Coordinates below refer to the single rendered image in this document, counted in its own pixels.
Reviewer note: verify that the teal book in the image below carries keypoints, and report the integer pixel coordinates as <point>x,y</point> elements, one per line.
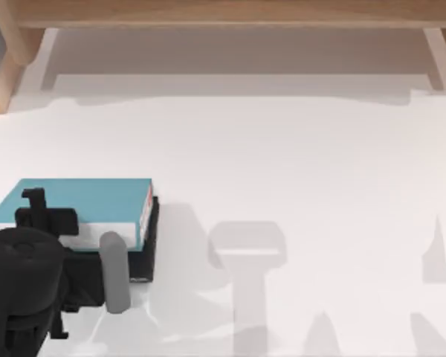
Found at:
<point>96,201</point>

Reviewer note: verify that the wooden open shelf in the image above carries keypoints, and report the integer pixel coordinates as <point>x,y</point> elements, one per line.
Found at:
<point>223,13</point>

